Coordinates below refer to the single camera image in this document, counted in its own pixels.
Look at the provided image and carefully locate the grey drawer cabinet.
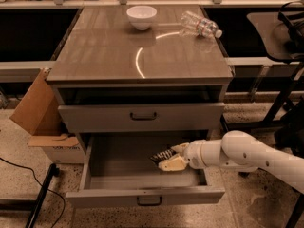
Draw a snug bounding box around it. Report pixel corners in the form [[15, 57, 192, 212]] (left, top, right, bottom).
[[47, 5, 233, 147]]

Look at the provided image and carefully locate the black table leg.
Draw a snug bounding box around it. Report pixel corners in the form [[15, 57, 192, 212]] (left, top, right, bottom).
[[219, 115, 232, 133]]

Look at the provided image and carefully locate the black office chair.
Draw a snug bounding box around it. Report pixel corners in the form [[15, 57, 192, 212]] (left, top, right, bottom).
[[238, 95, 304, 228]]

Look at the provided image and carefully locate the black floor cable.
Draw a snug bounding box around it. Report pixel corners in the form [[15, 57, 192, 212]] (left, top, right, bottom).
[[0, 157, 67, 228]]

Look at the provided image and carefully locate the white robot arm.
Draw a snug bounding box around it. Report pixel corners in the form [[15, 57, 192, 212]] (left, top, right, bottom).
[[151, 130, 304, 193]]

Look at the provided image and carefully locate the white ceramic bowl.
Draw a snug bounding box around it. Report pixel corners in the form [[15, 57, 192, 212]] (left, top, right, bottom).
[[126, 6, 157, 30]]

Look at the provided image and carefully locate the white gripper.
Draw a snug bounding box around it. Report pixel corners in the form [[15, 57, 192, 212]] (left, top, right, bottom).
[[158, 141, 205, 172]]

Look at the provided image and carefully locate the black metal stand leg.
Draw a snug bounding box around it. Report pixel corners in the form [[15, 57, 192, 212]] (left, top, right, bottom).
[[0, 163, 60, 228]]

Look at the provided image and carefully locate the open grey middle drawer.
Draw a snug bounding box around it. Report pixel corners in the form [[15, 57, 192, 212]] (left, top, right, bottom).
[[66, 131, 225, 208]]

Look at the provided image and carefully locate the brown cardboard box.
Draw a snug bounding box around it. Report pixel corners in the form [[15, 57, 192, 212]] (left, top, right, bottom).
[[10, 68, 62, 136]]

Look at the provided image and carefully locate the white cardboard box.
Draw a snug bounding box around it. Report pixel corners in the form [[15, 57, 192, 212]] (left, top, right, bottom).
[[28, 134, 86, 164]]

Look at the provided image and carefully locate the clear plastic water bottle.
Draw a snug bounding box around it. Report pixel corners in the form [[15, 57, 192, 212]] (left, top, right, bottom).
[[180, 11, 222, 38]]

